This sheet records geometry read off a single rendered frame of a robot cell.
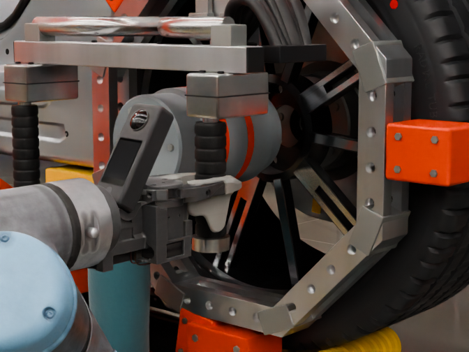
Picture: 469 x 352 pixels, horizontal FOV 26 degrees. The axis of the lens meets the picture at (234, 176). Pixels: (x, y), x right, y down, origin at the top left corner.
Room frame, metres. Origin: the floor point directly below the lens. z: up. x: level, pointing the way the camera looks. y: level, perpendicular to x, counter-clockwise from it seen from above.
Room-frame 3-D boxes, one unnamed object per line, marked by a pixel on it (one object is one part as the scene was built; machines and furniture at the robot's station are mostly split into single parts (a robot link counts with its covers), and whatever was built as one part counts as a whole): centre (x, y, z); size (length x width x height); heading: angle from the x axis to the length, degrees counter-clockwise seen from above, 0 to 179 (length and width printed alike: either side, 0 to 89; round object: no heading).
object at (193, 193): (1.08, 0.05, 0.83); 0.09 x 0.05 x 0.02; 131
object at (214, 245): (1.14, 0.03, 0.83); 0.04 x 0.04 x 0.16
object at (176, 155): (1.38, 0.05, 0.85); 0.21 x 0.14 x 0.14; 139
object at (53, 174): (1.91, 0.26, 0.71); 0.14 x 0.14 x 0.05; 49
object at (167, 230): (1.05, 0.11, 0.80); 0.12 x 0.08 x 0.09; 139
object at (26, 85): (1.39, 0.26, 0.93); 0.09 x 0.05 x 0.05; 139
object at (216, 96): (1.16, 0.01, 0.93); 0.09 x 0.05 x 0.05; 139
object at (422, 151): (1.23, -0.24, 0.85); 0.09 x 0.08 x 0.07; 49
